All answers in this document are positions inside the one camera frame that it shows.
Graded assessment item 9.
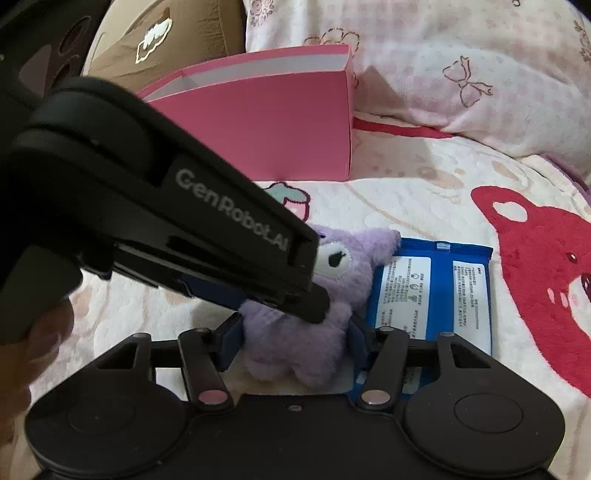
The brown pillow with cloud embroidery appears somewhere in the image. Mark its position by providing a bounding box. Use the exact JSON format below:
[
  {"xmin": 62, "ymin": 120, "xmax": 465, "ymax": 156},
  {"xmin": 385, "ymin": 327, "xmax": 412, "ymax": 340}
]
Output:
[{"xmin": 81, "ymin": 0, "xmax": 245, "ymax": 97}]

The purple plush toy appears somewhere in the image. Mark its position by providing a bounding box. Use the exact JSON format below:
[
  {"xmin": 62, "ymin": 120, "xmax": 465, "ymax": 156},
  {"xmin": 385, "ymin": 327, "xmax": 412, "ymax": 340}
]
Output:
[{"xmin": 242, "ymin": 225, "xmax": 402, "ymax": 388}]

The bear printed blanket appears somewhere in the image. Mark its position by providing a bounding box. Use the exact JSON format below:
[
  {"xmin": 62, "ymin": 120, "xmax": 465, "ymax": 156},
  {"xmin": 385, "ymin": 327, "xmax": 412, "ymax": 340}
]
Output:
[{"xmin": 28, "ymin": 115, "xmax": 591, "ymax": 416}]

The person's left hand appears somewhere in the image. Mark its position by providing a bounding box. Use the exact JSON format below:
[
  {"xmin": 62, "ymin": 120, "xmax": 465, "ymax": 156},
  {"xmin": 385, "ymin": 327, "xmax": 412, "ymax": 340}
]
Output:
[{"xmin": 0, "ymin": 302, "xmax": 75, "ymax": 444}]

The blue and white packet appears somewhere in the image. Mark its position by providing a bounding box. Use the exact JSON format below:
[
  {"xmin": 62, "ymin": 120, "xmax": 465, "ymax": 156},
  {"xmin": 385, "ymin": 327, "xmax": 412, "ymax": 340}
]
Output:
[{"xmin": 344, "ymin": 237, "xmax": 494, "ymax": 402}]

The pink cardboard box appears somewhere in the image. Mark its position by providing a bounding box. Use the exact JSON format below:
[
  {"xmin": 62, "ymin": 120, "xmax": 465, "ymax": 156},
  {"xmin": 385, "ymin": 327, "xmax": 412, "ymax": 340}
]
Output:
[{"xmin": 139, "ymin": 44, "xmax": 356, "ymax": 183}]

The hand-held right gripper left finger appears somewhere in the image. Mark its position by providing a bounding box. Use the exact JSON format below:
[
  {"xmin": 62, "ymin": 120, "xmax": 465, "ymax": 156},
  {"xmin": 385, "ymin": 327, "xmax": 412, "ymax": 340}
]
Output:
[{"xmin": 95, "ymin": 314, "xmax": 244, "ymax": 414}]

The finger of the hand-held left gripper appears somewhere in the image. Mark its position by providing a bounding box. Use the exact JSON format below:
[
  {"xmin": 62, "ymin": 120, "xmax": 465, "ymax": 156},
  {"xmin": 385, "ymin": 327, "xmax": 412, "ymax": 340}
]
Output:
[{"xmin": 83, "ymin": 244, "xmax": 331, "ymax": 324}]

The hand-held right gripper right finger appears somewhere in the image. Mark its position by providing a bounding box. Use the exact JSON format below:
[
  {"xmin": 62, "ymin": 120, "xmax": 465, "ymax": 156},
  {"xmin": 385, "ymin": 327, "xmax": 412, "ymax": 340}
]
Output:
[{"xmin": 348, "ymin": 318, "xmax": 491, "ymax": 411}]

